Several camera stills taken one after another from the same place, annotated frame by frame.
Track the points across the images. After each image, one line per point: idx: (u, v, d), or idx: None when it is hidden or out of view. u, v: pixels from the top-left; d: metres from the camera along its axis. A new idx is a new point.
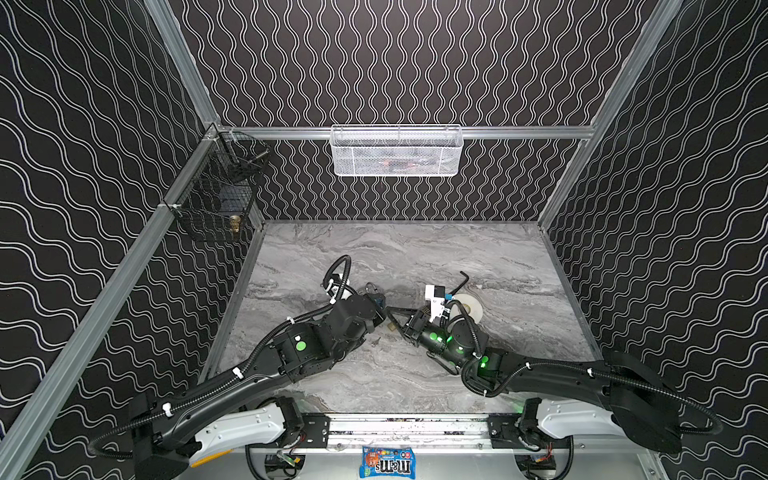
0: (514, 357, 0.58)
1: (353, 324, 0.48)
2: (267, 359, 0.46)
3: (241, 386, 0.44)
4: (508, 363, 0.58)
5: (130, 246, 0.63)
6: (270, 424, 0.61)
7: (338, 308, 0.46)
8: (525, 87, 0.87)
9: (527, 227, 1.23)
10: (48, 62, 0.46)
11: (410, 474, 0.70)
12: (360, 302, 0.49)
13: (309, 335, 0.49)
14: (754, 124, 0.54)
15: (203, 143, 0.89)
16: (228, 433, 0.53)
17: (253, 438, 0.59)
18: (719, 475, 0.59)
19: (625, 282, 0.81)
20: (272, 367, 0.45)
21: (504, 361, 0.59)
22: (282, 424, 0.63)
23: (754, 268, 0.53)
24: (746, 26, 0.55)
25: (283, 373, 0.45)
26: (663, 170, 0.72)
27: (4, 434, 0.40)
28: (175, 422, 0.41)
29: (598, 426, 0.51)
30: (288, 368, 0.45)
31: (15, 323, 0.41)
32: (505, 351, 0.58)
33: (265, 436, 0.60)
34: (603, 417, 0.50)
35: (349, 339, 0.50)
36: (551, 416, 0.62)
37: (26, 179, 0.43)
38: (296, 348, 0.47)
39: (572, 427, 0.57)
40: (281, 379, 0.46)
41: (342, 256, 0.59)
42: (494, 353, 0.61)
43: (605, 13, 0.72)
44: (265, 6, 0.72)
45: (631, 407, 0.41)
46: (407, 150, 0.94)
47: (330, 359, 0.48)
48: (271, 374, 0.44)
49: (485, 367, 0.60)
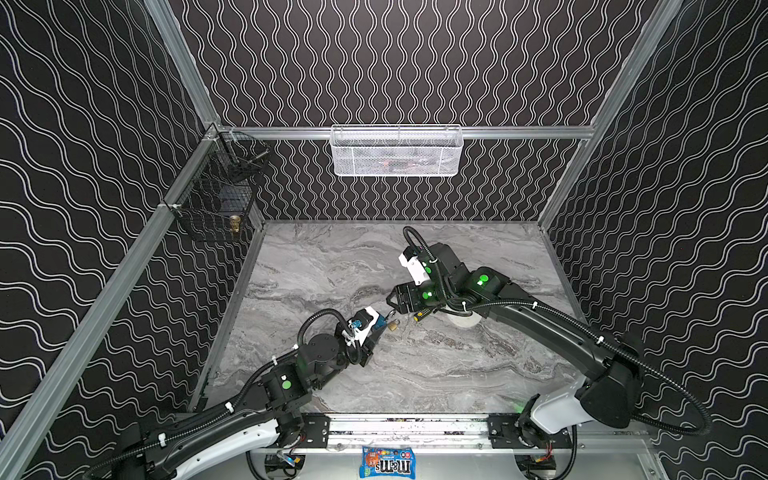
0: (516, 289, 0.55)
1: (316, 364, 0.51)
2: (255, 394, 0.53)
3: (231, 420, 0.49)
4: (506, 291, 0.52)
5: (130, 246, 0.63)
6: (261, 432, 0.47)
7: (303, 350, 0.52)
8: (525, 87, 0.87)
9: (527, 227, 1.23)
10: (48, 62, 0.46)
11: (410, 474, 0.70)
12: (322, 343, 0.53)
13: (292, 373, 0.57)
14: (754, 124, 0.54)
15: (203, 143, 0.89)
16: (210, 452, 0.54)
17: (251, 446, 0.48)
18: (720, 476, 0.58)
19: (625, 282, 0.81)
20: (259, 402, 0.52)
21: (502, 289, 0.52)
22: (274, 428, 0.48)
23: (753, 268, 0.53)
24: (746, 26, 0.55)
25: (271, 409, 0.52)
26: (663, 170, 0.72)
27: (3, 434, 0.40)
28: (168, 452, 0.45)
29: (575, 410, 0.52)
30: (277, 401, 0.52)
31: (15, 323, 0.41)
32: (509, 282, 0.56)
33: (262, 442, 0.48)
34: (572, 398, 0.51)
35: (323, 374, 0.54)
36: (541, 406, 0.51)
37: (25, 179, 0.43)
38: (282, 385, 0.54)
39: (556, 415, 0.58)
40: (269, 417, 0.53)
41: (329, 311, 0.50)
42: (495, 277, 0.54)
43: (605, 13, 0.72)
44: (265, 6, 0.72)
45: (625, 384, 0.40)
46: (407, 150, 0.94)
47: (310, 395, 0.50)
48: (258, 409, 0.51)
49: (483, 285, 0.53)
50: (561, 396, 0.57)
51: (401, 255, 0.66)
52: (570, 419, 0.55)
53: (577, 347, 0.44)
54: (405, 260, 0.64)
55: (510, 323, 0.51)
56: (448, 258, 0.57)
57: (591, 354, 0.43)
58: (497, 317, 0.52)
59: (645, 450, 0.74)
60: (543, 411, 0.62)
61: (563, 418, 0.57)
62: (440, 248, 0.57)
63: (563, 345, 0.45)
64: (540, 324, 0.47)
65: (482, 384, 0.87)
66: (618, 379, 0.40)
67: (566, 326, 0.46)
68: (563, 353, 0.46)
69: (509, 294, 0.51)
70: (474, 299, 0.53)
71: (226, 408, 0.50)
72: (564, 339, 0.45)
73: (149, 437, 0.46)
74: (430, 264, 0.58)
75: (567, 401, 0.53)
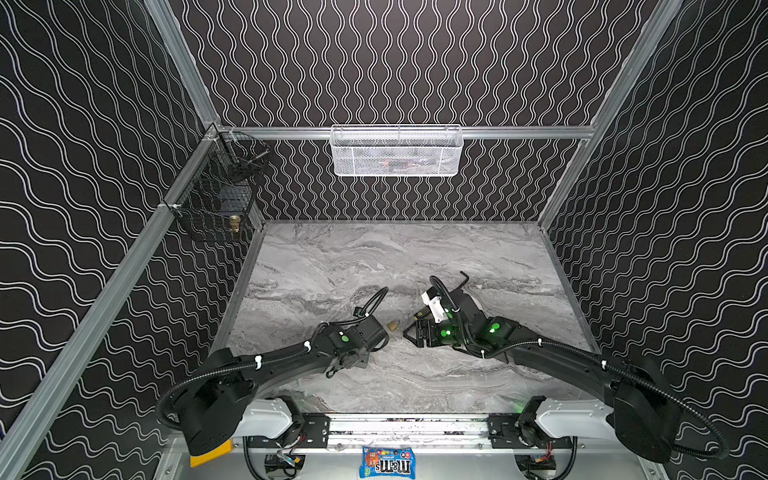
0: (525, 332, 0.57)
1: (378, 338, 0.65)
2: (324, 342, 0.57)
3: (308, 358, 0.52)
4: (516, 335, 0.57)
5: (129, 246, 0.63)
6: (281, 412, 0.61)
7: (368, 321, 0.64)
8: (525, 87, 0.87)
9: (527, 227, 1.23)
10: (48, 62, 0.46)
11: (410, 474, 0.70)
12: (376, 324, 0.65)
13: (349, 332, 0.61)
14: (754, 124, 0.54)
15: (203, 143, 0.89)
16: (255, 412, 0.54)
17: (273, 424, 0.59)
18: (719, 475, 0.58)
19: (625, 282, 0.81)
20: (328, 348, 0.56)
21: (513, 334, 0.58)
22: (288, 416, 0.63)
23: (754, 268, 0.53)
24: (745, 26, 0.55)
25: (337, 355, 0.56)
26: (663, 170, 0.72)
27: (4, 434, 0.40)
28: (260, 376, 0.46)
29: (596, 428, 0.51)
30: (344, 348, 0.58)
31: (15, 323, 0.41)
32: (518, 325, 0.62)
33: (277, 425, 0.60)
34: (600, 418, 0.50)
35: (371, 345, 0.63)
36: (551, 412, 0.62)
37: (26, 179, 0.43)
38: (343, 338, 0.60)
39: (568, 425, 0.57)
40: (328, 362, 0.55)
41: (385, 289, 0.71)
42: (506, 324, 0.61)
43: (605, 13, 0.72)
44: (265, 6, 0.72)
45: (637, 406, 0.41)
46: (407, 150, 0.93)
47: (359, 352, 0.60)
48: (328, 352, 0.55)
49: (496, 333, 0.60)
50: (580, 410, 0.56)
51: (426, 293, 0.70)
52: (578, 430, 0.56)
53: (586, 374, 0.46)
54: (427, 298, 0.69)
55: (528, 363, 0.55)
56: (468, 306, 0.63)
57: (600, 379, 0.45)
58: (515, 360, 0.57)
59: None
60: (552, 417, 0.61)
61: (571, 428, 0.57)
62: (460, 296, 0.64)
63: (576, 375, 0.48)
64: (551, 358, 0.51)
65: (482, 383, 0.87)
66: (627, 400, 0.41)
67: (570, 357, 0.49)
68: (580, 383, 0.48)
69: (520, 337, 0.57)
70: (490, 347, 0.59)
71: (304, 349, 0.53)
72: (575, 370, 0.48)
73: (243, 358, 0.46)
74: (452, 311, 0.64)
75: (595, 419, 0.51)
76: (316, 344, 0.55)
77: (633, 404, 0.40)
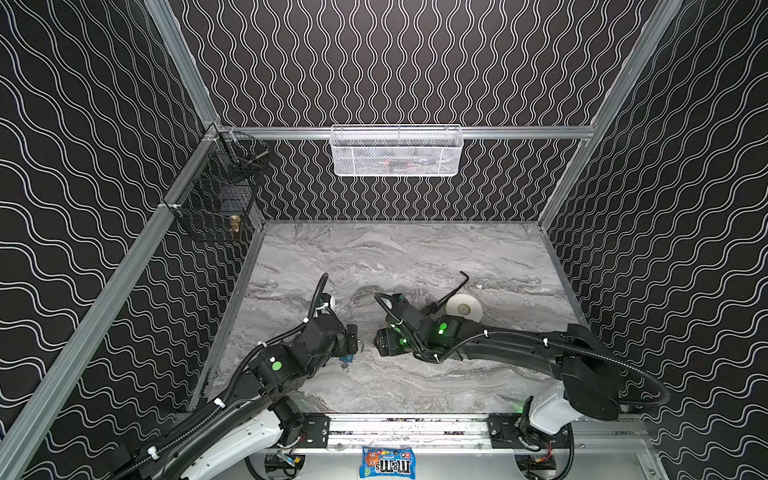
0: (471, 323, 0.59)
1: (329, 340, 0.55)
2: (246, 385, 0.49)
3: (224, 416, 0.46)
4: (465, 329, 0.57)
5: (130, 246, 0.63)
6: (265, 431, 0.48)
7: (312, 328, 0.53)
8: (525, 87, 0.87)
9: (527, 227, 1.23)
10: (49, 63, 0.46)
11: (410, 474, 0.70)
12: (331, 319, 0.56)
13: (283, 356, 0.53)
14: (755, 124, 0.54)
15: (203, 143, 0.89)
16: (217, 457, 0.53)
17: (256, 447, 0.60)
18: (720, 475, 0.59)
19: (625, 282, 0.81)
20: (252, 390, 0.48)
21: (461, 329, 0.58)
22: (277, 426, 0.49)
23: (754, 268, 0.53)
24: (746, 26, 0.55)
25: (266, 393, 0.49)
26: (663, 170, 0.72)
27: (4, 434, 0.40)
28: (164, 462, 0.42)
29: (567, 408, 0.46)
30: (273, 385, 0.49)
31: (15, 323, 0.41)
32: (465, 320, 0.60)
33: (266, 441, 0.61)
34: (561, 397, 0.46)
35: (324, 355, 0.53)
36: (536, 410, 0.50)
37: (26, 179, 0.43)
38: (273, 368, 0.50)
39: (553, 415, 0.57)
40: (264, 402, 0.50)
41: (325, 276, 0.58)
42: (452, 321, 0.60)
43: (605, 13, 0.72)
44: (265, 6, 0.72)
45: (582, 377, 0.43)
46: (407, 150, 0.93)
47: (302, 375, 0.52)
48: (251, 397, 0.47)
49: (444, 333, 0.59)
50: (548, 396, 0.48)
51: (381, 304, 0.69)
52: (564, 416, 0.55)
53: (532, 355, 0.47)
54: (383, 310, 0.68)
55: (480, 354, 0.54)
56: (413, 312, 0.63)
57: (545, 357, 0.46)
58: (468, 353, 0.56)
59: (645, 450, 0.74)
60: (539, 415, 0.61)
61: (558, 418, 0.57)
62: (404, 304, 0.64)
63: (522, 357, 0.49)
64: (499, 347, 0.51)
65: (483, 384, 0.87)
66: (573, 373, 0.42)
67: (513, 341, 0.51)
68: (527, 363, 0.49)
69: (469, 332, 0.56)
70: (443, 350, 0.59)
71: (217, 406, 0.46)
72: (519, 353, 0.49)
73: (139, 454, 0.42)
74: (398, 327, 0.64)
75: (559, 402, 0.53)
76: (237, 392, 0.48)
77: (578, 375, 0.42)
